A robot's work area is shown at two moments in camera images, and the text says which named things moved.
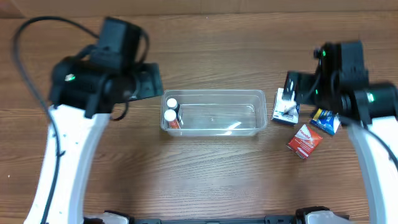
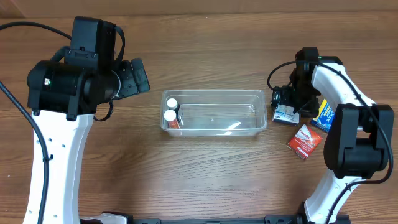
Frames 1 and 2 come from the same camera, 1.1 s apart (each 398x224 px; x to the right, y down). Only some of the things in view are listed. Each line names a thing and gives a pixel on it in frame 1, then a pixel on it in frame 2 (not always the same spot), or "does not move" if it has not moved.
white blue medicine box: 285,111 does not move
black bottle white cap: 172,104 does not move
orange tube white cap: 170,116 does not move
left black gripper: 149,82 → 137,79
